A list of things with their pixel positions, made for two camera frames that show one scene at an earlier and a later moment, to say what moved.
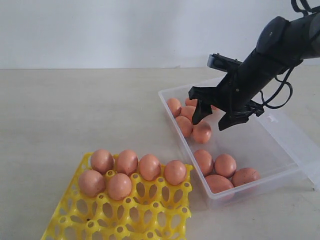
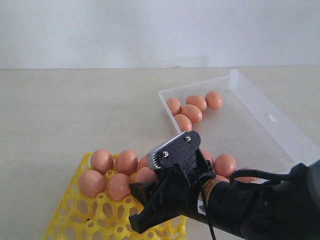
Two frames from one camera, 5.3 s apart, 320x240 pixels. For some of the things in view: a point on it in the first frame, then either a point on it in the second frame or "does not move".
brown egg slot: (127, 161) does not move
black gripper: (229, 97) → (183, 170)
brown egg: (224, 165) does not move
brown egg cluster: (202, 132) → (146, 175)
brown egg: (91, 183) does not move
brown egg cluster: (119, 186) does not move
